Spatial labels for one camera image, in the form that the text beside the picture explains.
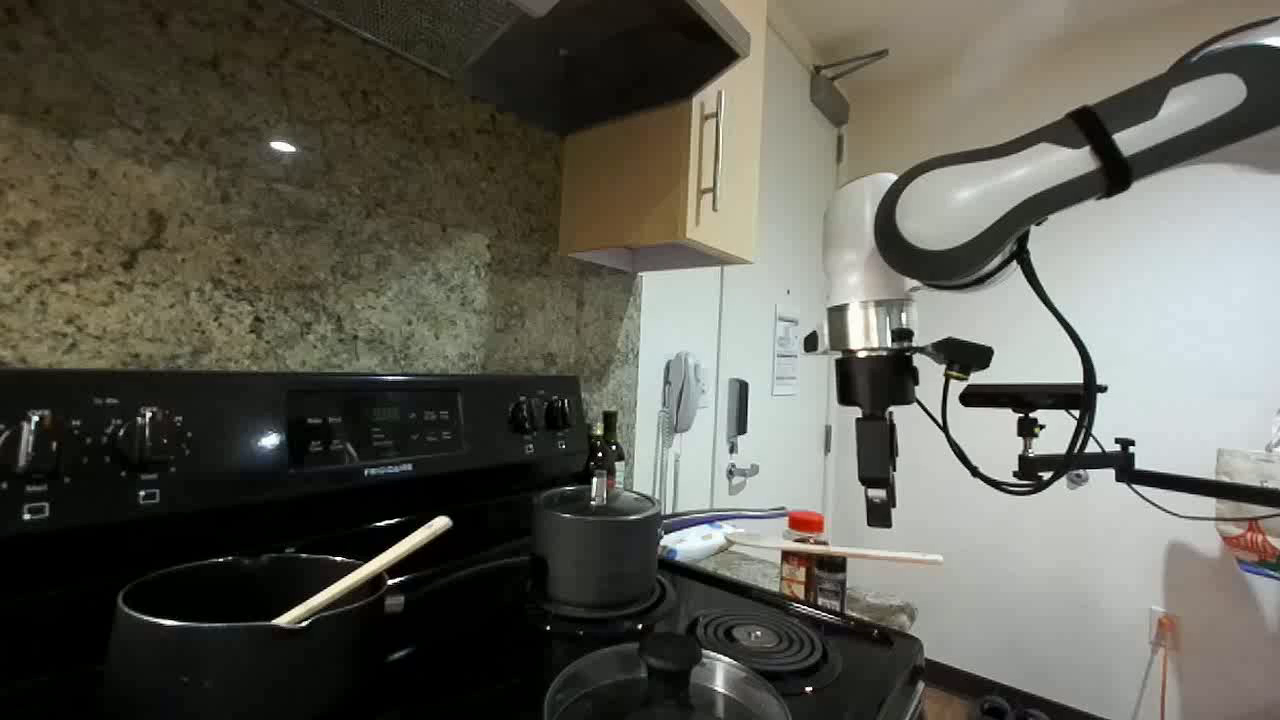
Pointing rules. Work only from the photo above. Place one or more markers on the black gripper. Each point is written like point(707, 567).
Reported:
point(875, 386)

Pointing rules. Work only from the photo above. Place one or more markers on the spice jar with orange lid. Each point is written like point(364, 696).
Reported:
point(802, 573)

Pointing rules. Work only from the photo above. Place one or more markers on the wooden spoon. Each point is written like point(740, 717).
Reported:
point(360, 573)

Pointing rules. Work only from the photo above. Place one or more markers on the large black pot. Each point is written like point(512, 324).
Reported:
point(196, 641)

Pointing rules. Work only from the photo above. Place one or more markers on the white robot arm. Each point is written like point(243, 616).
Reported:
point(966, 219)

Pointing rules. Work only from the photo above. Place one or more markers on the wooden spatula on counter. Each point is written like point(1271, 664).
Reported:
point(838, 548)

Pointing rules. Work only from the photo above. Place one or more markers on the black pot with lid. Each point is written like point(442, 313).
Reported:
point(592, 545)

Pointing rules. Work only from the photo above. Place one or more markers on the steel pot with glass lid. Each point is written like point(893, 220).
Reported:
point(662, 676)

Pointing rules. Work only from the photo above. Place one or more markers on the black electric stove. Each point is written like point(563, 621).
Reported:
point(121, 473)

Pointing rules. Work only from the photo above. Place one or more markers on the white door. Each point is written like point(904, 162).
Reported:
point(758, 438)

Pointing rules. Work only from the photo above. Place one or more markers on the white blue packet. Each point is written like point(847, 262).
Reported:
point(692, 540)

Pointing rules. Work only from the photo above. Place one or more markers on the beige upper cabinet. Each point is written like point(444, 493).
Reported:
point(672, 186)

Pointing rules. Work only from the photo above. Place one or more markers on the range hood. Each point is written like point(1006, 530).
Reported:
point(563, 66)

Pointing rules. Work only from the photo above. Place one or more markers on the black camera on stand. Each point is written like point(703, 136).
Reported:
point(1027, 398)

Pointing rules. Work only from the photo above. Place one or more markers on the wall phone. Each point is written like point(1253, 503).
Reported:
point(683, 393)

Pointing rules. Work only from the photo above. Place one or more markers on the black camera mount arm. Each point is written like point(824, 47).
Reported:
point(1126, 470)

